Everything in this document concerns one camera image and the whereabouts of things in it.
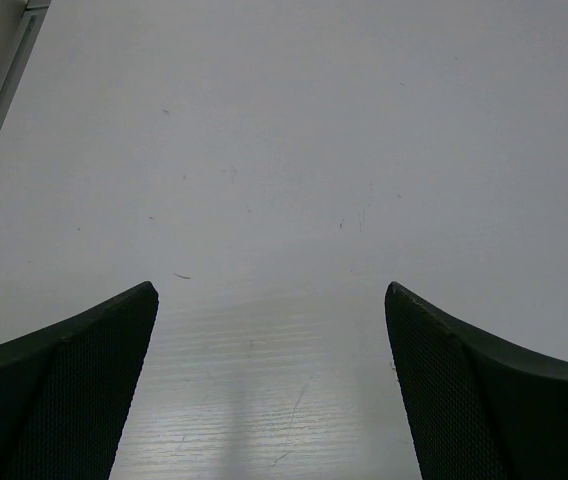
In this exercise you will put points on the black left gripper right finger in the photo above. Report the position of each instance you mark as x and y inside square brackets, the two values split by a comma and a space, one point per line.
[478, 406]

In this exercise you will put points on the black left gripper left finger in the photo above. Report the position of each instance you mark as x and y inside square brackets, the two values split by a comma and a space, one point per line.
[66, 389]

